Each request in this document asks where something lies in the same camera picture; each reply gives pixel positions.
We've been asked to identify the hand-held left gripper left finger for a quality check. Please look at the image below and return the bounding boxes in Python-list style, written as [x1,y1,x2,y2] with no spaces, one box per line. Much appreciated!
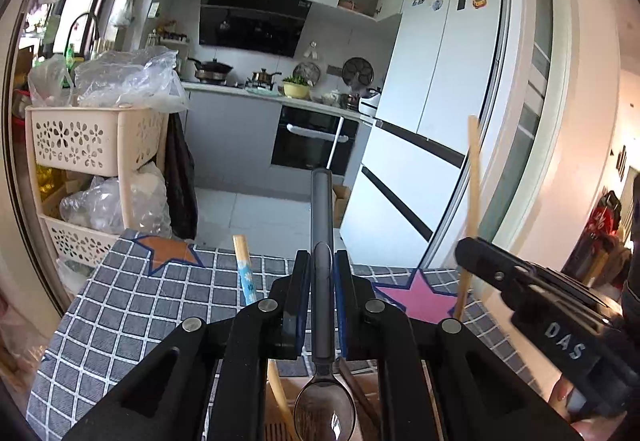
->
[62,250,312,441]

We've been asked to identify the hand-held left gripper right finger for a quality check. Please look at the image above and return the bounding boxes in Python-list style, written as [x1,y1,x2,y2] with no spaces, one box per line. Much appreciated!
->
[335,249,586,441]

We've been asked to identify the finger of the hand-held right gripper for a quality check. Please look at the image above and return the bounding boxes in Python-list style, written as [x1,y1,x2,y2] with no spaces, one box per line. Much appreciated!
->
[455,236,540,295]

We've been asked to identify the grey handled metal spoon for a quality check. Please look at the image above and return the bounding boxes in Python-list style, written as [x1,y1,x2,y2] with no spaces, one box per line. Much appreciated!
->
[293,168,357,441]

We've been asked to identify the plain wooden chopstick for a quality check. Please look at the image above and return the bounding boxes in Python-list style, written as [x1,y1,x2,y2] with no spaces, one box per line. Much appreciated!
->
[454,115,484,322]
[267,358,294,441]

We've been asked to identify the beige plastic utensil holder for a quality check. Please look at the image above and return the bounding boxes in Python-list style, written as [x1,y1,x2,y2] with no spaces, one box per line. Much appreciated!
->
[262,358,383,441]

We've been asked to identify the person's right hand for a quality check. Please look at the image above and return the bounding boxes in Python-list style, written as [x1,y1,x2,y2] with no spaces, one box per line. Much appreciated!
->
[547,373,587,438]

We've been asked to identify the blue patterned wooden chopstick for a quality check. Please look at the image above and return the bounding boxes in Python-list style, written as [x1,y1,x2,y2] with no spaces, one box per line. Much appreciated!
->
[232,235,261,307]

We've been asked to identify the cardboard box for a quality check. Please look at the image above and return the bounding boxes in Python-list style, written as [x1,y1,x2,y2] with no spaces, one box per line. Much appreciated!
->
[331,185,351,229]

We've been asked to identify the red and black bag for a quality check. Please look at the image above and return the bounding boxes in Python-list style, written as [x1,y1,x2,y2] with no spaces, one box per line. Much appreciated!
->
[565,188,632,292]

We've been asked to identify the grey checked star tablecloth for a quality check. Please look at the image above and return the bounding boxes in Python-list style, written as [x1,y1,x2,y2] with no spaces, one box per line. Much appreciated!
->
[27,228,566,441]

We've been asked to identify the black built-in oven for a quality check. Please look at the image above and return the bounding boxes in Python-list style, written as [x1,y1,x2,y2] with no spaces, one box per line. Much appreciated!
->
[270,103,361,176]

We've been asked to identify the black hanging bag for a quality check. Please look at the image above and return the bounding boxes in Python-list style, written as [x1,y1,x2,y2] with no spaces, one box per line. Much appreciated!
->
[165,111,198,242]

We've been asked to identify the white refrigerator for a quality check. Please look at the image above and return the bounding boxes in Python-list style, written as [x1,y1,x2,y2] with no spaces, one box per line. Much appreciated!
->
[340,0,506,269]

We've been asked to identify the white kitchen appliance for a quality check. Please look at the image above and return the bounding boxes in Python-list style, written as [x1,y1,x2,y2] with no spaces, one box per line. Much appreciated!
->
[357,88,383,116]

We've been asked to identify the grey kitchen counter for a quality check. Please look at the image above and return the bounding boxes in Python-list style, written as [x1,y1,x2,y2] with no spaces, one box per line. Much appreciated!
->
[180,81,376,202]

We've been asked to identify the yellow bowl with greens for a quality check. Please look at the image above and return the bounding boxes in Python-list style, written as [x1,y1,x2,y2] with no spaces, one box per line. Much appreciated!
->
[281,76,312,99]

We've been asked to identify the crumpled plastic bag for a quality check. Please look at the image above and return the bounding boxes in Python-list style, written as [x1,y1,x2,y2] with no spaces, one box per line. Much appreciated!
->
[60,163,173,234]

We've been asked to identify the round metal strainer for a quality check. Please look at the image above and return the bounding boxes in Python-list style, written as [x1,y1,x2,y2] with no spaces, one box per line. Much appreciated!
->
[292,62,321,84]
[342,57,375,86]

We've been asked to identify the small steel pot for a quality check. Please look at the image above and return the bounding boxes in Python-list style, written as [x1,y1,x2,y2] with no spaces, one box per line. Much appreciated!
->
[250,68,282,89]

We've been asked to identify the black wok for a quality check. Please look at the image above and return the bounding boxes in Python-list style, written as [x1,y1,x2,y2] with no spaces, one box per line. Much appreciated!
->
[187,57,235,84]

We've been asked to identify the beige plastic storage rack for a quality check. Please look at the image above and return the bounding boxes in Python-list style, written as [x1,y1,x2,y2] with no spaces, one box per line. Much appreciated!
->
[25,103,171,272]

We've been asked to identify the black range hood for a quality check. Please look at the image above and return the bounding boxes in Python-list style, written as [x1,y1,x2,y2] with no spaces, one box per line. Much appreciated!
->
[199,0,313,59]

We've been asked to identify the clear plastic bags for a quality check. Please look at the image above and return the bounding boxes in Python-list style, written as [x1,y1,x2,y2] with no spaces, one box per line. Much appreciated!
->
[74,46,191,114]

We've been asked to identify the black kitchen faucet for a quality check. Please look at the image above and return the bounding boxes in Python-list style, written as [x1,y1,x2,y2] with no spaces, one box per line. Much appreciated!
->
[65,12,101,62]

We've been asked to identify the dark brown handled utensil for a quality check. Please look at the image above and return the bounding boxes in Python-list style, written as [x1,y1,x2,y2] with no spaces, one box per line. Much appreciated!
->
[339,360,382,428]

